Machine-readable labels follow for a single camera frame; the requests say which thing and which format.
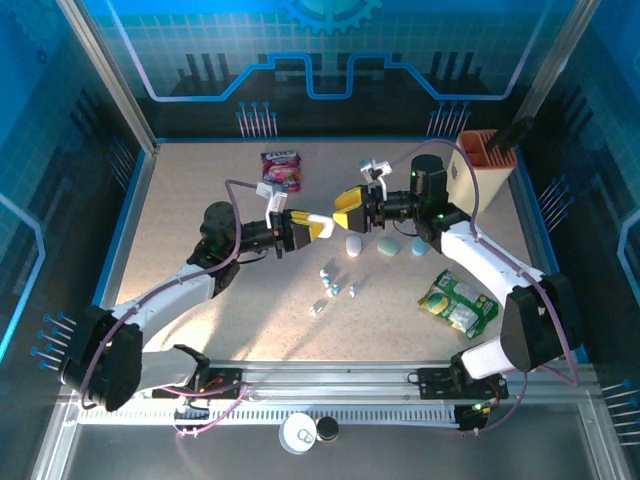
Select aluminium frame post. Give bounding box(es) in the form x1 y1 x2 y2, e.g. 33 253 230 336
513 0 604 124
55 0 162 155

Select small electronics board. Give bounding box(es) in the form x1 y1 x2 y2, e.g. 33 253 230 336
455 398 497 432

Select black utensil handle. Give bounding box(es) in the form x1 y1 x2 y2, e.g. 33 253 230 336
487 115 535 154

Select white pull-tab can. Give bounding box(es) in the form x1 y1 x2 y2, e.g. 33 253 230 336
278 412 319 456

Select beige utensil holder orange top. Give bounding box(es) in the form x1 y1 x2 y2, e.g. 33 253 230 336
446 129 519 214

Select black round cap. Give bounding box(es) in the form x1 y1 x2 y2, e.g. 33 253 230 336
315 416 340 444

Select red candy bag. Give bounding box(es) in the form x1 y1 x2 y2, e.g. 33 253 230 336
258 151 304 194

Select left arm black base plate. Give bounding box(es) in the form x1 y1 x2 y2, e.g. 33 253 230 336
151 367 245 401

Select green snack bag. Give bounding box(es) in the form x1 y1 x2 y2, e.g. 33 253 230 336
417 268 500 340

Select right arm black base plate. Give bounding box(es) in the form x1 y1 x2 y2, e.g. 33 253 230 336
417 366 510 401

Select aluminium mounting rail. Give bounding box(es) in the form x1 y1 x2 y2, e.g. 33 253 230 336
62 358 599 401

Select slotted white cable duct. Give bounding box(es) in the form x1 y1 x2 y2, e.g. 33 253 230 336
77 402 461 427

